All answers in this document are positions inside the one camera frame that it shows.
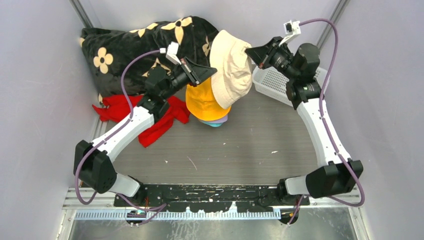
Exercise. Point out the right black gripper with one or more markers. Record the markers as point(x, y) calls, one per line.
point(268, 53)

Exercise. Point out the beige bucket hat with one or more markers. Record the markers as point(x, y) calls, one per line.
point(233, 78)

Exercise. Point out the white plastic basket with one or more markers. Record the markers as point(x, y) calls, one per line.
point(272, 83)

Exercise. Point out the black floral plush pillow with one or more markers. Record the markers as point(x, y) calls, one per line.
point(108, 52)

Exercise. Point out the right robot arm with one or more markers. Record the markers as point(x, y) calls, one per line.
point(337, 173)

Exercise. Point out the lavender bucket hat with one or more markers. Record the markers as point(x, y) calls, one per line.
point(219, 121)

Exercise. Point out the turquoise bucket hat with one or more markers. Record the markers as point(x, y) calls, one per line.
point(212, 124)

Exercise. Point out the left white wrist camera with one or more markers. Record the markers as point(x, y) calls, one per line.
point(170, 52)

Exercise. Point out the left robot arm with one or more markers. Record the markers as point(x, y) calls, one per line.
point(93, 161)

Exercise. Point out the yellow bucket hat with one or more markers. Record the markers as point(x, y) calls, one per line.
point(201, 103)

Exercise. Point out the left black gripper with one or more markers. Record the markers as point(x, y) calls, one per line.
point(189, 71)

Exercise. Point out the red cloth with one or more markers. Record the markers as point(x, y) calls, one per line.
point(116, 108)

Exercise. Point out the aluminium rail frame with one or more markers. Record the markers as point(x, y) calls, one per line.
point(102, 208)

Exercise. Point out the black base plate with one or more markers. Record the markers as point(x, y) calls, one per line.
point(211, 198)

